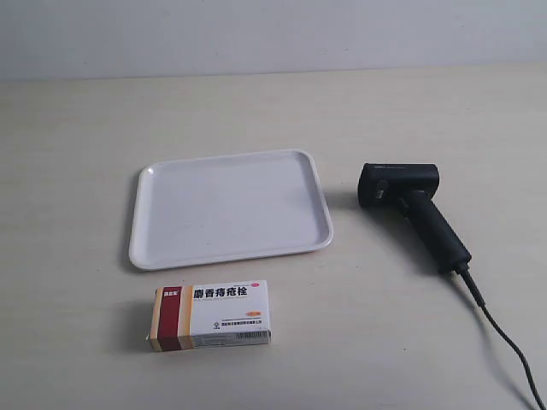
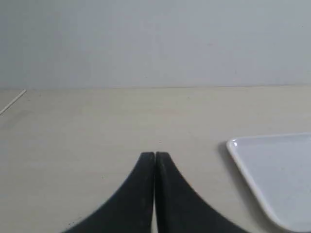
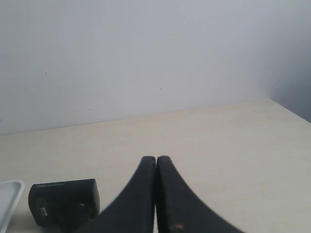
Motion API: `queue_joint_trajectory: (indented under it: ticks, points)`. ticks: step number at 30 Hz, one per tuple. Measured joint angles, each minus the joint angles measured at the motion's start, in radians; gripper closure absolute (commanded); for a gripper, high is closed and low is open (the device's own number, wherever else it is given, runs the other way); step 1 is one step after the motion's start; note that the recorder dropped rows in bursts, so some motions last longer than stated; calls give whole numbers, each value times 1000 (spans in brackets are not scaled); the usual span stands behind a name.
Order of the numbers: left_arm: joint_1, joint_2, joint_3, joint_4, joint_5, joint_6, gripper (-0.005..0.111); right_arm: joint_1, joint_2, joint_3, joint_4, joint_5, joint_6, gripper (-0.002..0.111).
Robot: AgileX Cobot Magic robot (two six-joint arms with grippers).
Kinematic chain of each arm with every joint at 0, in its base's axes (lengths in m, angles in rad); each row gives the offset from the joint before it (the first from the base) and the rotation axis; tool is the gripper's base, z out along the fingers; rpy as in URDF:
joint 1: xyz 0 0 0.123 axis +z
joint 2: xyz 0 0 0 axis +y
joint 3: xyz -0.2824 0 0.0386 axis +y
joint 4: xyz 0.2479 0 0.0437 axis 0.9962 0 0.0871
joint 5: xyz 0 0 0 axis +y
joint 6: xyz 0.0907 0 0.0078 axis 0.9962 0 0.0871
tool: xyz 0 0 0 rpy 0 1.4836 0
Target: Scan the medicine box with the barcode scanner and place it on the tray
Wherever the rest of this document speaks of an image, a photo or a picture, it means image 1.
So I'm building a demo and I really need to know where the white red medicine box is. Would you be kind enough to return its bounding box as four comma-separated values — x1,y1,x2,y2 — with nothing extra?
147,280,272,352

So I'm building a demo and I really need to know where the black handheld barcode scanner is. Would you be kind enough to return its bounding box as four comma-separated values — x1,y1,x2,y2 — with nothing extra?
357,163,472,274

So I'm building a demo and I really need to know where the white plastic tray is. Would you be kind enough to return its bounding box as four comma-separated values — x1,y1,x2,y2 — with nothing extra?
128,149,333,271

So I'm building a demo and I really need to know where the black scanner cable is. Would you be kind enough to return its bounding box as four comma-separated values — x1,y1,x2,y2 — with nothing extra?
457,265,547,410

